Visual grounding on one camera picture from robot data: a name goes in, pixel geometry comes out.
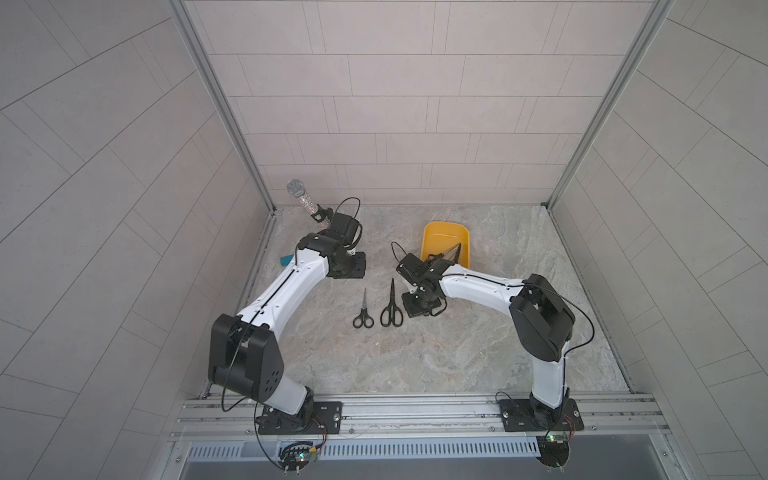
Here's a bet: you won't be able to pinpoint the green circuit board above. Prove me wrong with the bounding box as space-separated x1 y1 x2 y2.
278 441 319 475
536 434 570 471

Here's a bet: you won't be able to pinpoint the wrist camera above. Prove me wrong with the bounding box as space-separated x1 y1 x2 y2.
328 212 362 250
396 253 435 285

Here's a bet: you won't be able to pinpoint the yellow plastic storage box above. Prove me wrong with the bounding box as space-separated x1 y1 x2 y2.
420 221 471 269

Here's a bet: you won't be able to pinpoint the large black scissors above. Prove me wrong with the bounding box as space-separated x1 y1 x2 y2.
379 279 404 328

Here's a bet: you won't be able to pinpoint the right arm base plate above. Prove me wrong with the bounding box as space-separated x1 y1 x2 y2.
496 397 584 432

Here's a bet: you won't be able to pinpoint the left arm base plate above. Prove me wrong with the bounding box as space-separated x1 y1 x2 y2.
255 401 344 435

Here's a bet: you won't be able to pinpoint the left green circuit board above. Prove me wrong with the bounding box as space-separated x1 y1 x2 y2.
278 441 319 475

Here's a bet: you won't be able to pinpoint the small black scissors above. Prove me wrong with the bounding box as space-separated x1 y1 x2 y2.
352 290 375 329

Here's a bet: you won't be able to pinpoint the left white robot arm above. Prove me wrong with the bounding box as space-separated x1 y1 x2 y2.
208 231 366 431

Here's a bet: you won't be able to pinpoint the right green circuit board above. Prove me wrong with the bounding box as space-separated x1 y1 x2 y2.
536 434 570 471

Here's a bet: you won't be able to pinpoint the aluminium mounting rail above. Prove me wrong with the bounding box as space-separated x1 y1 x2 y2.
170 392 670 441

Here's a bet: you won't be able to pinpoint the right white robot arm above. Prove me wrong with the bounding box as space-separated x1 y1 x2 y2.
396 255 575 430

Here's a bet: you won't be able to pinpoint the glitter microphone on stand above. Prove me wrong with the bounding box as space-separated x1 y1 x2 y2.
286 179 334 223

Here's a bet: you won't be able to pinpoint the black scissors in box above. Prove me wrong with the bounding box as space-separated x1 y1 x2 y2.
427 243 462 263

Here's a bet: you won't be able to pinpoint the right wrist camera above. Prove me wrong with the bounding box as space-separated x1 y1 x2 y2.
396 253 435 285

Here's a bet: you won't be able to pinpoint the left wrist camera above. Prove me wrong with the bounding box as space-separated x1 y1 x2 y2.
328 212 362 250

